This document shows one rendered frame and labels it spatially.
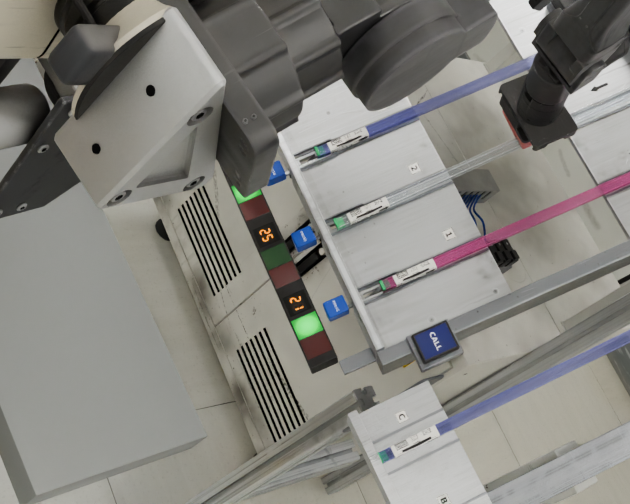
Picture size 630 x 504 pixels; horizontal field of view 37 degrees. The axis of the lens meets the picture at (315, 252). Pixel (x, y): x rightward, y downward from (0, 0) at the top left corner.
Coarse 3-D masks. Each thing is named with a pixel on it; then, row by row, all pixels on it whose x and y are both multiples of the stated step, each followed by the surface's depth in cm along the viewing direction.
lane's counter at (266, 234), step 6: (270, 222) 133; (258, 228) 133; (264, 228) 133; (270, 228) 133; (258, 234) 132; (264, 234) 132; (270, 234) 132; (276, 234) 132; (258, 240) 132; (264, 240) 132; (270, 240) 132; (276, 240) 132; (264, 246) 132
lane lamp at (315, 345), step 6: (312, 336) 127; (318, 336) 127; (324, 336) 127; (300, 342) 127; (306, 342) 127; (312, 342) 127; (318, 342) 127; (324, 342) 127; (306, 348) 126; (312, 348) 126; (318, 348) 126; (324, 348) 126; (330, 348) 126; (306, 354) 126; (312, 354) 126; (318, 354) 126
